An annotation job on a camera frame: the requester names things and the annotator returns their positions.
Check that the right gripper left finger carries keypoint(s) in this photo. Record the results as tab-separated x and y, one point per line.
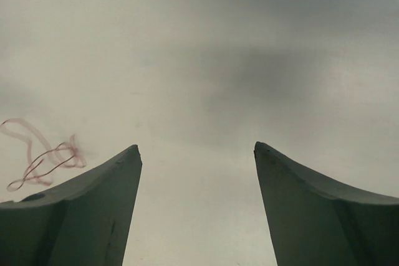
83	221

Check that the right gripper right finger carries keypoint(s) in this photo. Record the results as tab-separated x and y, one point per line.
315	220

